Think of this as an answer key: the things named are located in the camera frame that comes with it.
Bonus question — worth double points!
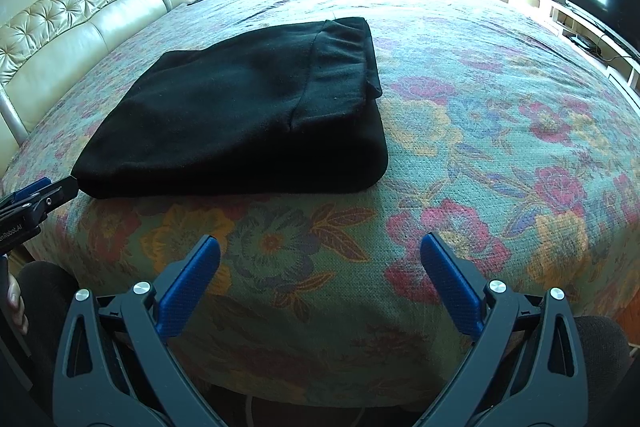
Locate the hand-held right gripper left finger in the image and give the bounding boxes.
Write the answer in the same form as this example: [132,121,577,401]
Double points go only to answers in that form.
[52,234,223,427]

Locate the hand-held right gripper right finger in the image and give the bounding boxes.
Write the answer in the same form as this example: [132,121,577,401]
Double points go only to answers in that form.
[415,232,592,427]

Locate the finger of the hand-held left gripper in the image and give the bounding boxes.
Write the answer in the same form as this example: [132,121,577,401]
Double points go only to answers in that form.
[0,177,53,208]
[27,174,81,222]

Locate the black pants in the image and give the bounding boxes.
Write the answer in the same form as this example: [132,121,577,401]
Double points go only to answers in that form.
[71,16,390,200]

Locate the person's left hand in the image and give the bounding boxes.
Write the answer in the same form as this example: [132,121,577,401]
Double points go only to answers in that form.
[4,274,29,336]

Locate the person's left leg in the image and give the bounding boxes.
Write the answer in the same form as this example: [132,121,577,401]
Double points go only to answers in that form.
[0,261,87,427]

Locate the person's leg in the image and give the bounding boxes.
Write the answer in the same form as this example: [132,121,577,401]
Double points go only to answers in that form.
[0,261,87,427]
[570,316,634,410]

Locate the floral bedspread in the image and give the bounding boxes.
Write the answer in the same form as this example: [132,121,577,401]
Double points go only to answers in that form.
[0,0,640,413]

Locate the person's right leg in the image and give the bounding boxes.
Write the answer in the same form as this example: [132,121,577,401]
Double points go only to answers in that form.
[570,316,634,410]

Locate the cream tufted leather headboard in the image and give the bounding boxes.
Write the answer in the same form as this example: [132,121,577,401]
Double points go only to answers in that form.
[0,0,191,180]

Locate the white television stand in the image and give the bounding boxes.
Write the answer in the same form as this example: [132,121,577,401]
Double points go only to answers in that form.
[532,0,640,92]

